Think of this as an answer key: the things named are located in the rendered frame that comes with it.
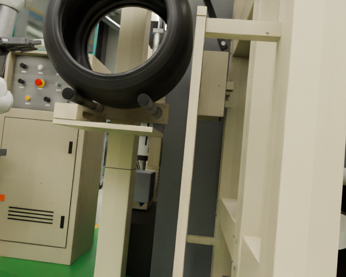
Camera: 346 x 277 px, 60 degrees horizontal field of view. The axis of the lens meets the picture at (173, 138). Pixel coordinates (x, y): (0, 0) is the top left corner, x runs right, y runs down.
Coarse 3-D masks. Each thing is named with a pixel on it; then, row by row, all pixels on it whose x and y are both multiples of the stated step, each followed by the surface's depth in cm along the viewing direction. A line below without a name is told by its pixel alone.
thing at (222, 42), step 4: (204, 0) 137; (208, 0) 137; (204, 4) 139; (208, 4) 137; (208, 8) 137; (212, 8) 137; (208, 12) 137; (212, 12) 137; (212, 16) 137; (220, 40) 136; (224, 40) 136; (220, 44) 136; (224, 44) 135; (224, 48) 136
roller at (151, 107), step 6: (138, 96) 106; (144, 96) 106; (138, 102) 106; (144, 102) 106; (150, 102) 109; (144, 108) 113; (150, 108) 115; (156, 108) 125; (150, 114) 132; (156, 114) 132
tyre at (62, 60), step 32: (64, 0) 110; (96, 0) 135; (128, 0) 136; (160, 0) 134; (64, 32) 129; (192, 32) 112; (64, 64) 108; (160, 64) 106; (96, 96) 110; (128, 96) 109; (160, 96) 124
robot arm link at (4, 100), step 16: (0, 0) 156; (16, 0) 158; (32, 0) 165; (0, 16) 157; (16, 16) 164; (0, 32) 157; (0, 64) 159; (0, 80) 159; (0, 96) 159; (0, 112) 162
